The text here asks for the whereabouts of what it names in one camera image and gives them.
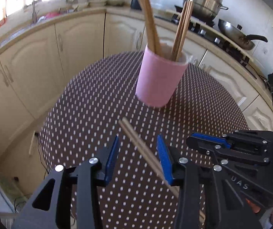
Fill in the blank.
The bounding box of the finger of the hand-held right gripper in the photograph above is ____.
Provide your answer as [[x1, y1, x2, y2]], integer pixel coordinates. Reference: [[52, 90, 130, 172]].
[[190, 130, 273, 149], [186, 137, 271, 165]]

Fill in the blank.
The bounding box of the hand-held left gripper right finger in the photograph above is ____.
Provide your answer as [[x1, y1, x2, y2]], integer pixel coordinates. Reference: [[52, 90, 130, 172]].
[[157, 134, 263, 229]]

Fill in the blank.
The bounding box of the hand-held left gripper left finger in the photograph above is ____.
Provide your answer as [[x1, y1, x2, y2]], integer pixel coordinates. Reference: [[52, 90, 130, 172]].
[[12, 135, 120, 229]]

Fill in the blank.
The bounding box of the light wooden chopstick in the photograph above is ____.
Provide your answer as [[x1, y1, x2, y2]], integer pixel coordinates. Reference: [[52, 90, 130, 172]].
[[123, 117, 205, 220], [118, 120, 206, 222]]

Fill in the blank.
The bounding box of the pink cup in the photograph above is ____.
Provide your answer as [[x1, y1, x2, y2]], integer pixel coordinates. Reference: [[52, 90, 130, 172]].
[[136, 43, 189, 108]]

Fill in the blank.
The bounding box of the bunch of wooden chopsticks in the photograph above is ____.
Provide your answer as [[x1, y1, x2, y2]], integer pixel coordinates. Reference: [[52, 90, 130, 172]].
[[134, 0, 197, 61]]

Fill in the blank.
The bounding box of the black glass gas stove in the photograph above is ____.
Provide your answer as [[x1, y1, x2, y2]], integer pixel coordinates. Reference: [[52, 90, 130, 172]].
[[155, 14, 258, 79]]

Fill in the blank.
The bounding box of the stainless steel steamer pot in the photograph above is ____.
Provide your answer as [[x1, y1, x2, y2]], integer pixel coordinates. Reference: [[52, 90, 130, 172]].
[[179, 0, 229, 21]]

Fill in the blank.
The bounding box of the beige kitchen countertop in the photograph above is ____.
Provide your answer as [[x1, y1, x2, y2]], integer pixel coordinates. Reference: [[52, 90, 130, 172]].
[[0, 6, 273, 105]]

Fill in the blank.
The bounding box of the red dish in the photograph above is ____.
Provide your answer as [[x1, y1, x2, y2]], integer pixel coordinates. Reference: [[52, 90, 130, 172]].
[[44, 11, 60, 19]]

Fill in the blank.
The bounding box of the stainless steel sink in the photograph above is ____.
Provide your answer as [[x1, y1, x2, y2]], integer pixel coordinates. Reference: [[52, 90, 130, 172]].
[[5, 17, 56, 43]]

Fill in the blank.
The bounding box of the dark blue kettle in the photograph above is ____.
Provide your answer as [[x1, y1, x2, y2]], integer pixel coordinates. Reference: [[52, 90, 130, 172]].
[[130, 0, 149, 11]]

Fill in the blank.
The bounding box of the chrome faucet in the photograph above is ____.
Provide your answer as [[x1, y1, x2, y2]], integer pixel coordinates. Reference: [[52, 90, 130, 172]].
[[30, 0, 40, 23]]

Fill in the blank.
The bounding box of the black power cord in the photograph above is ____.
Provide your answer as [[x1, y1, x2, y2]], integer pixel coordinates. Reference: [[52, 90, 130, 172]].
[[258, 75, 270, 89]]

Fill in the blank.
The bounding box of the low wall socket panel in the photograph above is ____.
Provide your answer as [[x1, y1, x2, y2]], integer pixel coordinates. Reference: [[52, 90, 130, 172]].
[[29, 131, 40, 155]]

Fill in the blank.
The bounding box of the steel wok with black handle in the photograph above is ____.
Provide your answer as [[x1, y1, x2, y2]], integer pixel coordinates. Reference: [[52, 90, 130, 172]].
[[218, 19, 268, 51]]

